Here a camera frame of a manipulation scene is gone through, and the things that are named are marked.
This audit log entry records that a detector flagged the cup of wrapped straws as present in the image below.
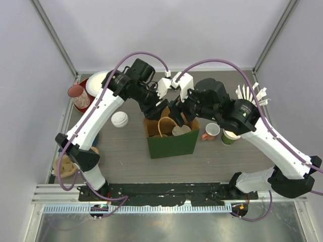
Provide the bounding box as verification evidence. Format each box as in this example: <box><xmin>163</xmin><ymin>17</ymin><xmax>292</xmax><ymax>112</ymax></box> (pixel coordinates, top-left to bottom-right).
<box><xmin>235</xmin><ymin>82</ymin><xmax>270</xmax><ymax>106</ymax></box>

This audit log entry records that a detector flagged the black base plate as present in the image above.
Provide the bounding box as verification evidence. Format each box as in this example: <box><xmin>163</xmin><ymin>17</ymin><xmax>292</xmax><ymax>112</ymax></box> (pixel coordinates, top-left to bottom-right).
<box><xmin>78</xmin><ymin>183</ymin><xmax>259</xmax><ymax>206</ymax></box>

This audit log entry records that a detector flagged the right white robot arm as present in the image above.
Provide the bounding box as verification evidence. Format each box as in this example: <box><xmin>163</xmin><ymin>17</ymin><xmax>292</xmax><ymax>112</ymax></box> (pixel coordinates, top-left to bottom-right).
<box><xmin>169</xmin><ymin>77</ymin><xmax>322</xmax><ymax>199</ymax></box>

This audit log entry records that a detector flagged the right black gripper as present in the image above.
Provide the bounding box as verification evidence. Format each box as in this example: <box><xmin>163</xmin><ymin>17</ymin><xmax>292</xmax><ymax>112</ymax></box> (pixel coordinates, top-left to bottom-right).
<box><xmin>168</xmin><ymin>85</ymin><xmax>219</xmax><ymax>127</ymax></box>

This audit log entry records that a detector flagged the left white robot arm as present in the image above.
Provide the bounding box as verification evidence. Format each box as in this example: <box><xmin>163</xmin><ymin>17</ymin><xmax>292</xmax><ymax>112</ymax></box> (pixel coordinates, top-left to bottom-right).
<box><xmin>55</xmin><ymin>58</ymin><xmax>168</xmax><ymax>201</ymax></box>

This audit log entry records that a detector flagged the purple cable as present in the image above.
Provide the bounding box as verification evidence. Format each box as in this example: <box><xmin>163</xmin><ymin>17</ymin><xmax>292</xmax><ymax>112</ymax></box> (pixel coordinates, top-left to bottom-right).
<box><xmin>175</xmin><ymin>59</ymin><xmax>323</xmax><ymax>221</ymax></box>
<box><xmin>58</xmin><ymin>51</ymin><xmax>171</xmax><ymax>220</ymax></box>

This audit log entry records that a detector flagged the cardboard cup carrier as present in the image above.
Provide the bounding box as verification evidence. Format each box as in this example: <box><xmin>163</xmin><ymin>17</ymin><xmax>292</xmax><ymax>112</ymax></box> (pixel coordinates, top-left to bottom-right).
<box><xmin>52</xmin><ymin>146</ymin><xmax>101</xmax><ymax>179</ymax></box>

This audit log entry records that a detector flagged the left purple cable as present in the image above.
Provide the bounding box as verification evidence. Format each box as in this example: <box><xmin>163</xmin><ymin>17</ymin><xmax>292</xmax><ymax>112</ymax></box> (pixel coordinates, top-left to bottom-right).
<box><xmin>58</xmin><ymin>51</ymin><xmax>171</xmax><ymax>220</ymax></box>

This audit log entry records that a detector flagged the green paper bag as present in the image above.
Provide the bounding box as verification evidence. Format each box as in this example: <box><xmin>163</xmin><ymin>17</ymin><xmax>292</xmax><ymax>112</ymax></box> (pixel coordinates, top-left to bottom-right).
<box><xmin>143</xmin><ymin>108</ymin><xmax>200</xmax><ymax>159</ymax></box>

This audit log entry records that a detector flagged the pink floral mug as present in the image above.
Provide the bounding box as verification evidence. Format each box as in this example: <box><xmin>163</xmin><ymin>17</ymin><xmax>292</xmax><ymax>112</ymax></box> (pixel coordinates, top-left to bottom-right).
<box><xmin>68</xmin><ymin>85</ymin><xmax>84</xmax><ymax>108</ymax></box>

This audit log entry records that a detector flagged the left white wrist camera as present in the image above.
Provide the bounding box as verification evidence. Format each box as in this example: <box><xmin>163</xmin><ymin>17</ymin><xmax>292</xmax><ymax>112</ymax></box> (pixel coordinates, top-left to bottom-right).
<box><xmin>156</xmin><ymin>70</ymin><xmax>172</xmax><ymax>99</ymax></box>

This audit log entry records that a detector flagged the white paper plate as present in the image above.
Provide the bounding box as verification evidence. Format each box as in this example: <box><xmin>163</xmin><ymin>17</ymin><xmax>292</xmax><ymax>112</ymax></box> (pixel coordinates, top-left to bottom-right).
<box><xmin>85</xmin><ymin>71</ymin><xmax>108</xmax><ymax>97</ymax></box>

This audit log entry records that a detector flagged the small pink espresso cup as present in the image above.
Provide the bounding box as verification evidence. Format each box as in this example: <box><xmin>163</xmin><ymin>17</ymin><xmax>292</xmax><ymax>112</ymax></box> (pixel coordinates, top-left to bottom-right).
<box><xmin>201</xmin><ymin>123</ymin><xmax>221</xmax><ymax>141</ymax></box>

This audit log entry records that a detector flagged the spare white lid stack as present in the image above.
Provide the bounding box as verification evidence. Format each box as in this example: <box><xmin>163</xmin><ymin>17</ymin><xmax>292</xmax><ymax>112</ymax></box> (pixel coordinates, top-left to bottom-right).
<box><xmin>111</xmin><ymin>111</ymin><xmax>129</xmax><ymax>128</ymax></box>

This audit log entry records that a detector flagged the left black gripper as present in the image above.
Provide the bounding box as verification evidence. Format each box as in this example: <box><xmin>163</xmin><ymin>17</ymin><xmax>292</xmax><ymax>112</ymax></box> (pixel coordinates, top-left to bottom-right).
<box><xmin>133</xmin><ymin>82</ymin><xmax>169</xmax><ymax>121</ymax></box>

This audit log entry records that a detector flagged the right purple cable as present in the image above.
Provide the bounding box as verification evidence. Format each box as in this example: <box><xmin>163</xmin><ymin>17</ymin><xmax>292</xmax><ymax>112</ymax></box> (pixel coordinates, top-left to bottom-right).
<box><xmin>175</xmin><ymin>59</ymin><xmax>323</xmax><ymax>221</ymax></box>

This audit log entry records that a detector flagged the white slotted cable duct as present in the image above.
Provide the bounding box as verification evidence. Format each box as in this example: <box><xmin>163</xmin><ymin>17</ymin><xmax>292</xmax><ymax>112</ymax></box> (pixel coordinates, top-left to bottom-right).
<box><xmin>43</xmin><ymin>203</ymin><xmax>232</xmax><ymax>214</ymax></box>

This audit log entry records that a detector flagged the green paper cup stack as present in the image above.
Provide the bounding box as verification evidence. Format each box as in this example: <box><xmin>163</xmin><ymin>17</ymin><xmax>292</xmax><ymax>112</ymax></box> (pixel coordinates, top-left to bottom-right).
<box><xmin>221</xmin><ymin>130</ymin><xmax>241</xmax><ymax>146</ymax></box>

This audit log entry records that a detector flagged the blue leaf-shaped dish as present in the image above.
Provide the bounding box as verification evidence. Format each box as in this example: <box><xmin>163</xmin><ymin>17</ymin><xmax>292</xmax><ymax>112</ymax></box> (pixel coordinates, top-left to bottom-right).
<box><xmin>58</xmin><ymin>134</ymin><xmax>99</xmax><ymax>152</ymax></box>

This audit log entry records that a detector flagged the red round plate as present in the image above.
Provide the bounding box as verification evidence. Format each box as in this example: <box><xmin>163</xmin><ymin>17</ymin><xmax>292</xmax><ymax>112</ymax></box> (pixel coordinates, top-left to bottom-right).
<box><xmin>73</xmin><ymin>78</ymin><xmax>95</xmax><ymax>114</ymax></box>

